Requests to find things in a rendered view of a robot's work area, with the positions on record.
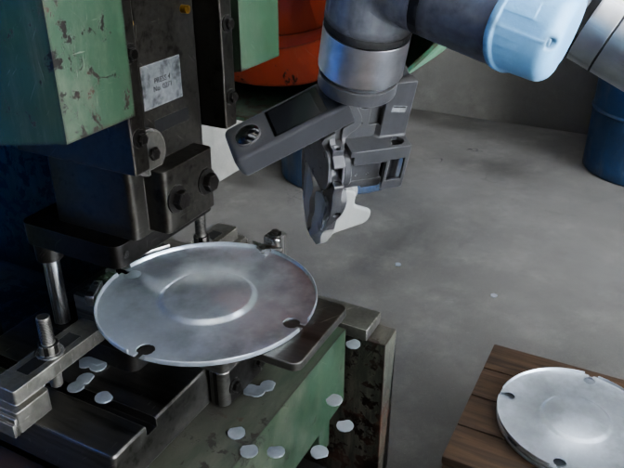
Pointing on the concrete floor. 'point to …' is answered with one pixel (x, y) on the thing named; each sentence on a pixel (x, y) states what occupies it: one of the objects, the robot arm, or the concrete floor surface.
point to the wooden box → (477, 435)
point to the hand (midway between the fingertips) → (311, 234)
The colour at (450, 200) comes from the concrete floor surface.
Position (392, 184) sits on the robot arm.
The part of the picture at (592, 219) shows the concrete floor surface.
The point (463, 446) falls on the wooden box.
